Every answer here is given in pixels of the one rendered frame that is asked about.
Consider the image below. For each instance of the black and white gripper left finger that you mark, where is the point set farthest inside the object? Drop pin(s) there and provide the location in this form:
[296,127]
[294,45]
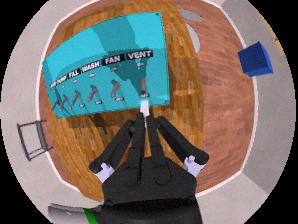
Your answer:
[105,164]

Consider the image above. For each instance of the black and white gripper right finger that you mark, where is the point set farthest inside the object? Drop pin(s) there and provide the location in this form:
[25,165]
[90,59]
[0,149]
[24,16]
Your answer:
[193,158]

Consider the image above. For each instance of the teal switch console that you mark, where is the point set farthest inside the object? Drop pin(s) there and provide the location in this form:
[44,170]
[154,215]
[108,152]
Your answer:
[109,58]

